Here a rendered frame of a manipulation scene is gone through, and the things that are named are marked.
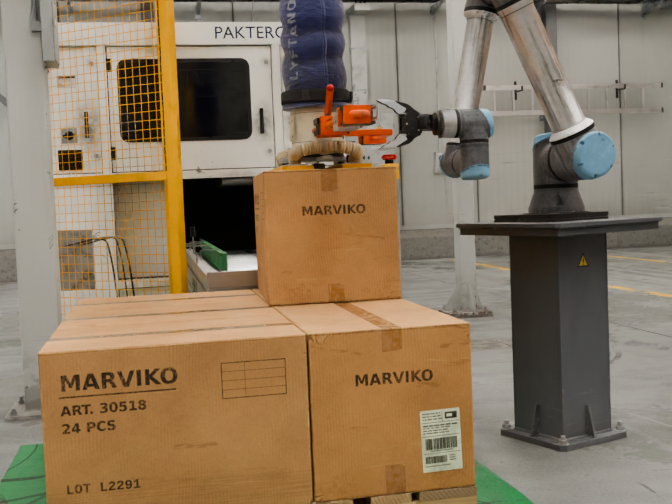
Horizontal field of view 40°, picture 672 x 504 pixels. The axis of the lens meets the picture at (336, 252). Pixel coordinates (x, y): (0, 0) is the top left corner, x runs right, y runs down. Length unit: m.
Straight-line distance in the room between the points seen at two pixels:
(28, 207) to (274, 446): 2.17
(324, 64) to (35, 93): 1.52
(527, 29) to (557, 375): 1.13
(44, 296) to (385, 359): 2.18
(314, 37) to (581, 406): 1.51
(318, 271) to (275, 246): 0.15
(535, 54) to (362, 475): 1.46
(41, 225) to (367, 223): 1.74
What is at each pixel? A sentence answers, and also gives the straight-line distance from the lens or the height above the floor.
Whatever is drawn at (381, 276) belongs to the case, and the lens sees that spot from 2.77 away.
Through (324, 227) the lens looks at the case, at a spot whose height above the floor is 0.77.
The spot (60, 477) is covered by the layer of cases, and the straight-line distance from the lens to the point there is 2.18.
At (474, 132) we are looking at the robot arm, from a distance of 2.88.
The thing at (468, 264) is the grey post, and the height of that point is 0.36.
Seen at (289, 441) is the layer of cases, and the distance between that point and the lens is 2.18.
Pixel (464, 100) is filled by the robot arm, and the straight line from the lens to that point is 3.04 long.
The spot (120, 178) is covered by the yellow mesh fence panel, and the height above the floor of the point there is 0.99.
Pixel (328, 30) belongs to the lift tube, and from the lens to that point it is 3.02.
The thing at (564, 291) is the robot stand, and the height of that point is 0.52.
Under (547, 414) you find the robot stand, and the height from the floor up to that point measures 0.10.
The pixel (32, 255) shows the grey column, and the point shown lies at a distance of 4.07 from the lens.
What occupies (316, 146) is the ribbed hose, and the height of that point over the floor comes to 1.02.
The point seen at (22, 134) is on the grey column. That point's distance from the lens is 4.08.
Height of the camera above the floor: 0.85
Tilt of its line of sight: 3 degrees down
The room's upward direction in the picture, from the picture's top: 2 degrees counter-clockwise
